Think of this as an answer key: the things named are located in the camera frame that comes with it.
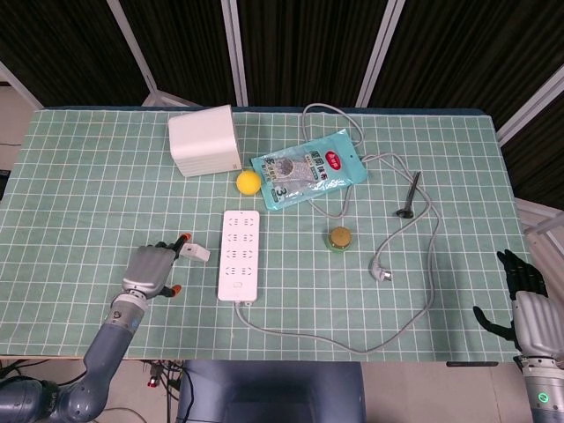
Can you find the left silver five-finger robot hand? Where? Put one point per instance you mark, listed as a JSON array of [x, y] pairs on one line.
[[147, 269]]

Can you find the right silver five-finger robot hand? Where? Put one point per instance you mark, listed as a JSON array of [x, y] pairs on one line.
[[537, 317]]

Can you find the white plug adapter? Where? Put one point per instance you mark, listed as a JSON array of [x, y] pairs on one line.
[[196, 252]]

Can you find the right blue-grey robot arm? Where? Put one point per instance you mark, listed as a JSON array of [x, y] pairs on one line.
[[544, 392]]

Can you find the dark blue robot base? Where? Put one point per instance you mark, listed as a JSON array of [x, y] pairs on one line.
[[264, 383]]

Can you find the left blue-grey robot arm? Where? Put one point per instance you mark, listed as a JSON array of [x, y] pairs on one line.
[[106, 348]]

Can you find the white power strip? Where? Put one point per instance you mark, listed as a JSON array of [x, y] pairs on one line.
[[238, 288]]

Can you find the yellow ball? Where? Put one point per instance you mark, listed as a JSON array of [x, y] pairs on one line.
[[247, 183]]

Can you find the white ribbed box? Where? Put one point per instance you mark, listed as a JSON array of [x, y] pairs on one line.
[[202, 136]]

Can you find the green checked tablecloth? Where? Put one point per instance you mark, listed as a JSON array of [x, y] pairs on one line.
[[308, 308]]

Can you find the black ribbed partition panel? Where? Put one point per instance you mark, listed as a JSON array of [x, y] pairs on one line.
[[542, 150], [476, 44], [308, 48], [185, 44], [61, 39]]

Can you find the teal dishcloth package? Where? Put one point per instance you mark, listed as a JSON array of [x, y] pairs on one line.
[[308, 172]]

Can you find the green jar with gold lid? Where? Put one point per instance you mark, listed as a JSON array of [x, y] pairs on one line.
[[339, 240]]

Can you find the white partition post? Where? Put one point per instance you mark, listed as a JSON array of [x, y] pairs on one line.
[[235, 53], [529, 103], [132, 44], [379, 53], [22, 86]]

